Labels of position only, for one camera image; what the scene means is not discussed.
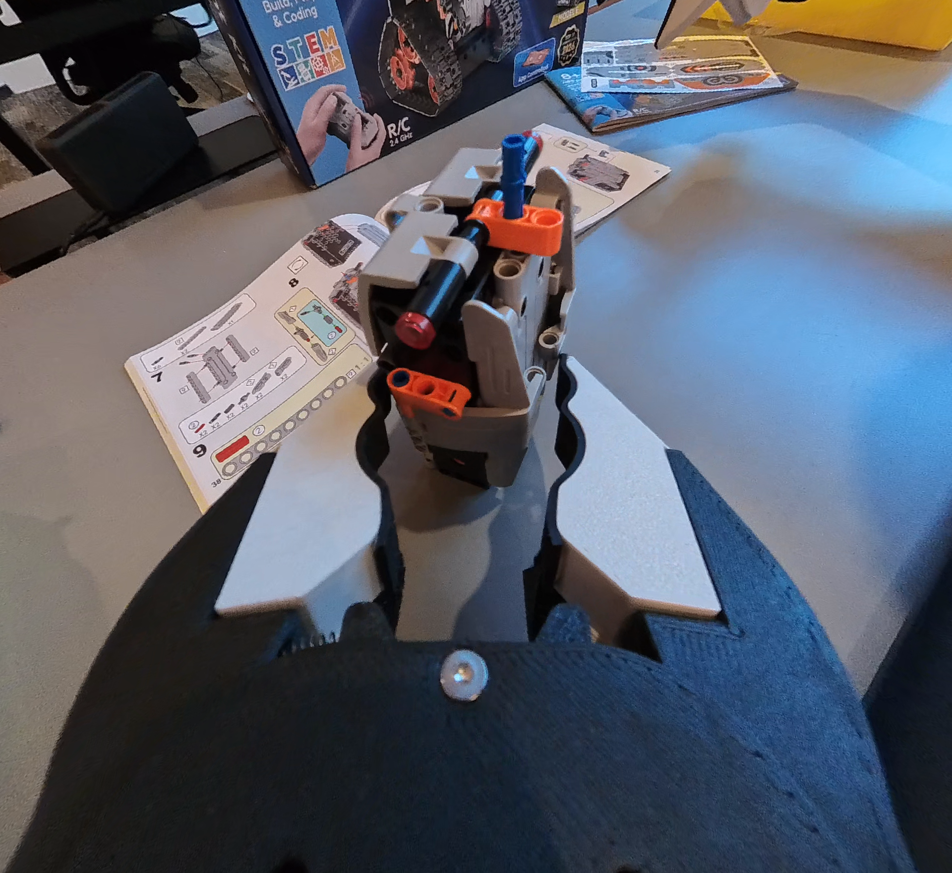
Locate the blue robot kit box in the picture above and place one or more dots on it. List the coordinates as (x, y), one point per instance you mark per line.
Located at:
(335, 32)

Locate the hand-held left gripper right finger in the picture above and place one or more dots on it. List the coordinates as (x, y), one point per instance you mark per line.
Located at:
(632, 523)

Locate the black block device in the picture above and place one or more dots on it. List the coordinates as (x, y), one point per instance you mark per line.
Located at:
(119, 144)

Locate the black flat panel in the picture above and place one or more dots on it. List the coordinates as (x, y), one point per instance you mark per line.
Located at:
(238, 129)

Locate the sticker sheet on blue booklet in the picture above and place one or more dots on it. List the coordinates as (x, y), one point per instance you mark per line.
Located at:
(595, 110)

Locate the open white instruction booklet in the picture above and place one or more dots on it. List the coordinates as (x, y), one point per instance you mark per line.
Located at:
(223, 367)

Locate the black office chair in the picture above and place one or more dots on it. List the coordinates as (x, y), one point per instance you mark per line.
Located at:
(149, 47)

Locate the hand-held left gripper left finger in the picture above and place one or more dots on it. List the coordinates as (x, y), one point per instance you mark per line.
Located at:
(312, 531)

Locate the grey brick robot assembly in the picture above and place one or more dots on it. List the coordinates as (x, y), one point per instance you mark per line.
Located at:
(491, 337)

